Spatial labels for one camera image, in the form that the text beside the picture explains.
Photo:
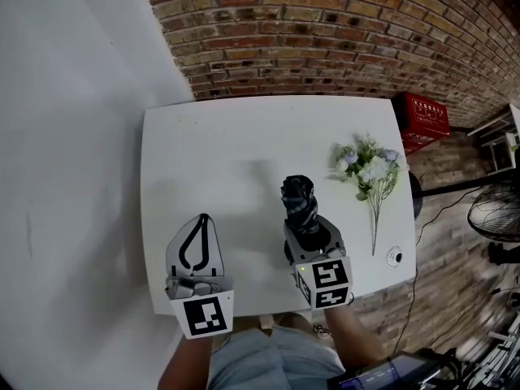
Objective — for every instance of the white metal rack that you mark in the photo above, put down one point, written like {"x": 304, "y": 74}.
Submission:
{"x": 501, "y": 136}

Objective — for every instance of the person's light blue shorts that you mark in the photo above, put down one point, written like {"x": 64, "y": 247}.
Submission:
{"x": 272, "y": 360}

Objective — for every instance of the person's left forearm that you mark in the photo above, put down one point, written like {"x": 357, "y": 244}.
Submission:
{"x": 187, "y": 360}

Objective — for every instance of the dark laptop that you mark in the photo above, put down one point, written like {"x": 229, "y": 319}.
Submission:
{"x": 390, "y": 374}

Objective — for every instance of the white table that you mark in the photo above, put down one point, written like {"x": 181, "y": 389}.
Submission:
{"x": 227, "y": 152}

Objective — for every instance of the red box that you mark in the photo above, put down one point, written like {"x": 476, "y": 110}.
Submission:
{"x": 424, "y": 122}

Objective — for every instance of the black floor fan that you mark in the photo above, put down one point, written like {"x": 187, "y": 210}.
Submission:
{"x": 493, "y": 213}

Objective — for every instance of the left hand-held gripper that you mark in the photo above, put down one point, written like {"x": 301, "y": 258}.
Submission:
{"x": 203, "y": 311}

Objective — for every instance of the black table base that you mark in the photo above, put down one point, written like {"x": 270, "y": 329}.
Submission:
{"x": 416, "y": 195}

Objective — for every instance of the person's right forearm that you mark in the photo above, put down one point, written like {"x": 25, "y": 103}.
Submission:
{"x": 353, "y": 339}

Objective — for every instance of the artificial flower bouquet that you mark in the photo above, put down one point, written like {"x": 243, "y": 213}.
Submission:
{"x": 371, "y": 169}

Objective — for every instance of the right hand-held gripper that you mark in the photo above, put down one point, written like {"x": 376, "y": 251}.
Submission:
{"x": 327, "y": 282}

